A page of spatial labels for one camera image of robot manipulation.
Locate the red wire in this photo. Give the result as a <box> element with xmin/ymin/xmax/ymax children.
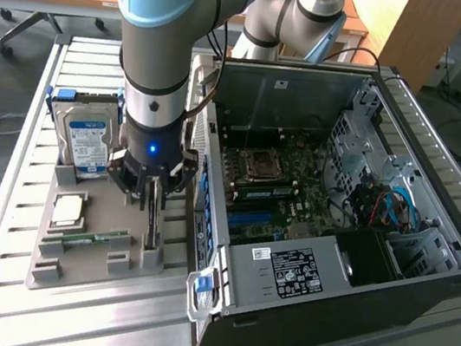
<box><xmin>370</xmin><ymin>190</ymin><xmax>387</xmax><ymax>225</ymax></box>

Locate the black open PC case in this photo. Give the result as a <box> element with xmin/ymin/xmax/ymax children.
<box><xmin>148</xmin><ymin>36</ymin><xmax>461</xmax><ymax>346</ymax></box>

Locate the green motherboard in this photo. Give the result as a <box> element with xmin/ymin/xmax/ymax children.
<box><xmin>202</xmin><ymin>121</ymin><xmax>361</xmax><ymax>262</ymax></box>

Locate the blue expansion slot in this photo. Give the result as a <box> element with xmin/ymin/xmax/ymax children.
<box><xmin>226</xmin><ymin>206</ymin><xmax>273</xmax><ymax>232</ymax></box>

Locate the grey chipset heatsink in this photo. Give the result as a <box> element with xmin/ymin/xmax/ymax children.
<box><xmin>288</xmin><ymin>222</ymin><xmax>315</xmax><ymax>245</ymax></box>

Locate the CPU socket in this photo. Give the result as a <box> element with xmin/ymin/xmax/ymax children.
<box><xmin>240</xmin><ymin>145</ymin><xmax>290</xmax><ymax>187</ymax></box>

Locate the silver CPU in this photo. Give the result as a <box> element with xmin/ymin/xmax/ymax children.
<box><xmin>50</xmin><ymin>192</ymin><xmax>84</xmax><ymax>229</ymax></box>

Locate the black power connector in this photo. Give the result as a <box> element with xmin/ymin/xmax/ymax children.
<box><xmin>343</xmin><ymin>182</ymin><xmax>386</xmax><ymax>231</ymax></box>

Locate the hard disk with blue carrier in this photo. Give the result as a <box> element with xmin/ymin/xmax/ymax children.
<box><xmin>34</xmin><ymin>81</ymin><xmax>130</xmax><ymax>185</ymax></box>

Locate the blue wire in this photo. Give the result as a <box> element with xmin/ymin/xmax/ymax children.
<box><xmin>379</xmin><ymin>186</ymin><xmax>426</xmax><ymax>234</ymax></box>

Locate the low-profile graphics card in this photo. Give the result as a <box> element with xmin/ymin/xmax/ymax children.
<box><xmin>138</xmin><ymin>177</ymin><xmax>172</xmax><ymax>255</ymax></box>

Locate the grey power supply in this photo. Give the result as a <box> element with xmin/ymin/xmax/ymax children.
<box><xmin>220</xmin><ymin>221</ymin><xmax>356</xmax><ymax>328</ymax></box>

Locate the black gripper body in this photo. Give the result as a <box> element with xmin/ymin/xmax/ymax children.
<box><xmin>114</xmin><ymin>109</ymin><xmax>191</xmax><ymax>180</ymax></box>

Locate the silver disk bay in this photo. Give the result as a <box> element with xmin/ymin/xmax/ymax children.
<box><xmin>381</xmin><ymin>219</ymin><xmax>461</xmax><ymax>283</ymax></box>

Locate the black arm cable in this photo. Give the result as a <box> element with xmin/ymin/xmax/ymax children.
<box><xmin>176</xmin><ymin>0</ymin><xmax>239</xmax><ymax>131</ymax></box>

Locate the thin black cable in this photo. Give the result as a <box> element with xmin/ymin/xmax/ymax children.
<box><xmin>333</xmin><ymin>43</ymin><xmax>404</xmax><ymax>85</ymax></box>

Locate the blue case latch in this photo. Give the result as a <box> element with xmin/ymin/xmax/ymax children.
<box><xmin>192</xmin><ymin>275</ymin><xmax>214</xmax><ymax>297</ymax></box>

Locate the green RAM stick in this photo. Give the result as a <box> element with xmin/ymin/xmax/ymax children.
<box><xmin>237</xmin><ymin>178</ymin><xmax>295</xmax><ymax>209</ymax></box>
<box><xmin>43</xmin><ymin>218</ymin><xmax>130</xmax><ymax>254</ymax></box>

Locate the grey parts rack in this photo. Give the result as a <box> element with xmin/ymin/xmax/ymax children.
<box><xmin>23</xmin><ymin>152</ymin><xmax>182</xmax><ymax>310</ymax></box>

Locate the wheeled chair base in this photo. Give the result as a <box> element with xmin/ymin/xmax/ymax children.
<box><xmin>0</xmin><ymin>3</ymin><xmax>109</xmax><ymax>73</ymax></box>

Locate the perforated metal drive cage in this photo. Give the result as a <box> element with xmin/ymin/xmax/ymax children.
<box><xmin>323</xmin><ymin>108</ymin><xmax>400</xmax><ymax>199</ymax></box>

